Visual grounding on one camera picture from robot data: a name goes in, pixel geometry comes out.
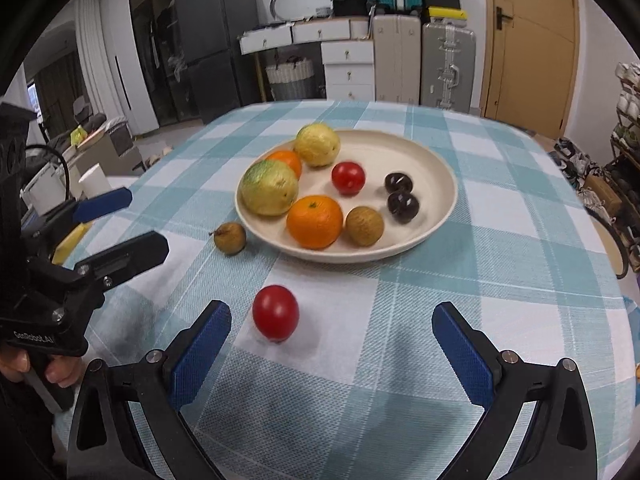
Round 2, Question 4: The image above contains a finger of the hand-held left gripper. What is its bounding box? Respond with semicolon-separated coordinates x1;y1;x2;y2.
75;231;170;291
22;187;133;241

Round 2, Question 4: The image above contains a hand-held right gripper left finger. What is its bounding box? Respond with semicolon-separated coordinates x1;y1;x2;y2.
66;300;233;480

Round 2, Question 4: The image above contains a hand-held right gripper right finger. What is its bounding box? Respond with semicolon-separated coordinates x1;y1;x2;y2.
431;301;598;480

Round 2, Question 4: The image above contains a red tomato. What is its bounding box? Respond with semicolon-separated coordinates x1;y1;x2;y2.
252;285;300;344
331;161;366;196

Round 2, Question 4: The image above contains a brown longan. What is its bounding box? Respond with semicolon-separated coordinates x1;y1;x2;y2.
345;206;385;247
209;222;247;256

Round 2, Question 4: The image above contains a green yellow passion fruit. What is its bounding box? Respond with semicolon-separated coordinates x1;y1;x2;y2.
240;159;300;217

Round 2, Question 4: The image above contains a dark plum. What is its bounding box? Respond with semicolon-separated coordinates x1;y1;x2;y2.
387;191;421;222
384;172;414;194

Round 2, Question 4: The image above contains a large orange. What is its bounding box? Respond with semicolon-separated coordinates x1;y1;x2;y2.
286;195;344;250

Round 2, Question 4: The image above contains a cream round plate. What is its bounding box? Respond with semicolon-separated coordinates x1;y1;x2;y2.
234;129;459;264

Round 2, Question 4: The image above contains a person's left hand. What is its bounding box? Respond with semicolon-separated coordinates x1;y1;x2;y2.
0;347;85;390

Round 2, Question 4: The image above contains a white paper roll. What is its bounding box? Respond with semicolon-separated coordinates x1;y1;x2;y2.
78;164;112;198

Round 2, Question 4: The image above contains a yellow packet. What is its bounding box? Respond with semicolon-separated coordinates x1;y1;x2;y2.
51;221;93;266

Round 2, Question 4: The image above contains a teal checkered tablecloth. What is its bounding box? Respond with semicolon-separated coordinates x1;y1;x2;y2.
50;99;640;480

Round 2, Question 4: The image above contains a grey box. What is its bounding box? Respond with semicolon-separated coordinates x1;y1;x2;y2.
75;115;146;176

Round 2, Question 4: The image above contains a white wardrobe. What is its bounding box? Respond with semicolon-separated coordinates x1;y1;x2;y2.
102;0;161;136

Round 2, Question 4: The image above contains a white curtain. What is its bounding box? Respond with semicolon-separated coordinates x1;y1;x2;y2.
75;0;113;121

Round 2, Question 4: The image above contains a dark glass cabinet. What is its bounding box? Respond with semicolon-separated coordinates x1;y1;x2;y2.
127;0;181;126

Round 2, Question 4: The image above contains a small mandarin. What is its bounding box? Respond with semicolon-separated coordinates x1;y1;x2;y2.
265;150;303;180

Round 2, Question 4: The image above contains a dark grey refrigerator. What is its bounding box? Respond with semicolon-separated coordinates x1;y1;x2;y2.
174;0;261;123

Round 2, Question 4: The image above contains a pile of shoes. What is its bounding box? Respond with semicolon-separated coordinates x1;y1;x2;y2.
550;137;623;211

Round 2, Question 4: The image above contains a woven laundry basket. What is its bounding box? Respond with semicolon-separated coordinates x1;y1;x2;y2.
265;58;315;102

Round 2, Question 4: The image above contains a white drawer desk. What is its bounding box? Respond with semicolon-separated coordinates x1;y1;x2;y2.
239;17;376;103

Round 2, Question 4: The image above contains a shoe rack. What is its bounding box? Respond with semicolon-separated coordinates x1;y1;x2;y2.
610;62;640;196

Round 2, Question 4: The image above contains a silver suitcase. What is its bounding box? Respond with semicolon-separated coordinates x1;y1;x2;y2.
420;22;477;113

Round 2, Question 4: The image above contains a beige suitcase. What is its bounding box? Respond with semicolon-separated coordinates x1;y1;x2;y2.
372;14;422;106

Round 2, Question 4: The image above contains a wooden door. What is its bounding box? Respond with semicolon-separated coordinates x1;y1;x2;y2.
481;0;580;138

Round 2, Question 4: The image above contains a yellow black box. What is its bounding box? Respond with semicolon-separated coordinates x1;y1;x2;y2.
427;6;468;23

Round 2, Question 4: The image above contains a black cable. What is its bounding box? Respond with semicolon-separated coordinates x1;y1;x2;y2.
22;144;71;203

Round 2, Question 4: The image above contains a white oval frame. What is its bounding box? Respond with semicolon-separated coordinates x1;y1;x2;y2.
270;0;341;23

